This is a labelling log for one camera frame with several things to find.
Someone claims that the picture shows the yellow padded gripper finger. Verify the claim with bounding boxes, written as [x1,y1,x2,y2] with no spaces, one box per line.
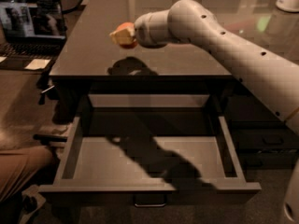
[109,27,135,45]

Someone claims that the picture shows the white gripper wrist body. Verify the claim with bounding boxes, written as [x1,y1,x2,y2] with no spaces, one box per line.
[134,10,175,47]

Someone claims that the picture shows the orange fruit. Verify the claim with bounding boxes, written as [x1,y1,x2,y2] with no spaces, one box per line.
[117,22,137,49]

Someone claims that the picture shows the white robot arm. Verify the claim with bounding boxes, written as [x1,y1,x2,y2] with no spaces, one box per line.
[109,0,299,134]

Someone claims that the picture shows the open grey top drawer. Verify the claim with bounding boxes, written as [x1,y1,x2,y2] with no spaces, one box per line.
[39,94,261,206]

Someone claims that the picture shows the white paper note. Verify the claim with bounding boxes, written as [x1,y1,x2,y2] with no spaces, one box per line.
[26,59,50,70]

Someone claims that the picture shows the open black laptop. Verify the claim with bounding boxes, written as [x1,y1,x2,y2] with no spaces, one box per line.
[0,0,67,70]

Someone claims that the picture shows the black chair armrest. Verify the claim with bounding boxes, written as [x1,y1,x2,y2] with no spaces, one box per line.
[33,134,67,142]

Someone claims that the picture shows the dark lower side drawers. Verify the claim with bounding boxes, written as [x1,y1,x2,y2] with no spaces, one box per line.
[225,77,299,170]

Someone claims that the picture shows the person's leg in tan trousers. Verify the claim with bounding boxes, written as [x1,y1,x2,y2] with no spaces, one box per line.
[0,146,54,203]

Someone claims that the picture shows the metal drawer handle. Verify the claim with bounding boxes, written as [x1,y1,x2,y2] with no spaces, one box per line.
[133,194,167,208]

